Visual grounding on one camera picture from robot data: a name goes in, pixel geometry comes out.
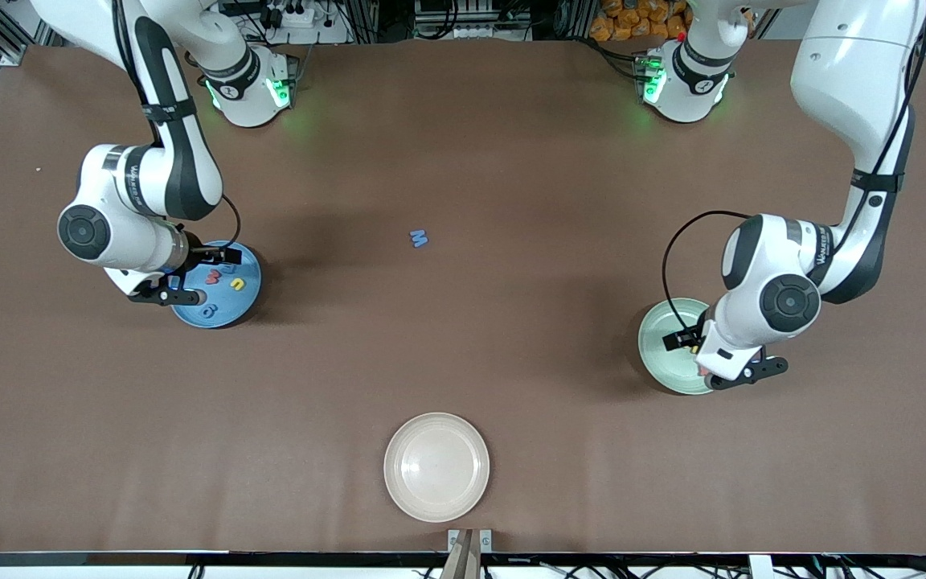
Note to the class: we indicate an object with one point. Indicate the black equipment rack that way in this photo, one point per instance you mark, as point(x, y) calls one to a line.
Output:
point(471, 16)

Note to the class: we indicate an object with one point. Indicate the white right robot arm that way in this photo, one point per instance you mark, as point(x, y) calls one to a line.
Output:
point(165, 161)

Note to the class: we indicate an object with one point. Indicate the red foam letter w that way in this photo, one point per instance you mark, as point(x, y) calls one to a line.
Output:
point(211, 277)

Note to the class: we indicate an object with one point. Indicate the yellow foam letter u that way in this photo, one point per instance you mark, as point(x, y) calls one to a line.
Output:
point(240, 281)

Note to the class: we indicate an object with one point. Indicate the dark blue foam letter a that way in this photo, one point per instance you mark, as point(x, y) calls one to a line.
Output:
point(207, 310)

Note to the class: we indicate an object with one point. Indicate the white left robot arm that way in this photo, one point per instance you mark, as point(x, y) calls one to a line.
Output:
point(857, 80)

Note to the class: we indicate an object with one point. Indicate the small metal edge bracket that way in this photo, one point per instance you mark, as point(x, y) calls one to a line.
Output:
point(485, 540)

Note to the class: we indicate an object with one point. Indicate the beige round plate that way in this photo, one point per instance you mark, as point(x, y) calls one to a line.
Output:
point(436, 466)

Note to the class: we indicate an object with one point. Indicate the green round plate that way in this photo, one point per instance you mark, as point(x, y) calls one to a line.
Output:
point(660, 354)

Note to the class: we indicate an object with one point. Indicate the orange objects pile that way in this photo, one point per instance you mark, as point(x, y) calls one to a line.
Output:
point(624, 24)

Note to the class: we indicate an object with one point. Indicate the white table edge rail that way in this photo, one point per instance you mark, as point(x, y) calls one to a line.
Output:
point(29, 574)

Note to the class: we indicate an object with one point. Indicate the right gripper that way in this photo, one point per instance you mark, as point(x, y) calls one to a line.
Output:
point(207, 256)

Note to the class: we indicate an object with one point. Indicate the large blue foam letter M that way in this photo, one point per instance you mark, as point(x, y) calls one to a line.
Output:
point(419, 239)

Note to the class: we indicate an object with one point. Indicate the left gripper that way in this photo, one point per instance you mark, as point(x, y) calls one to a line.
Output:
point(690, 336)

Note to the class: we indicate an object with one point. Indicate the blue round plate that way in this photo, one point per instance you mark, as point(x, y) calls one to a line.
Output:
point(246, 305)

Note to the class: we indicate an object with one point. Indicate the brown table cover mat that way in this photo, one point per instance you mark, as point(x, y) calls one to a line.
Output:
point(109, 442)

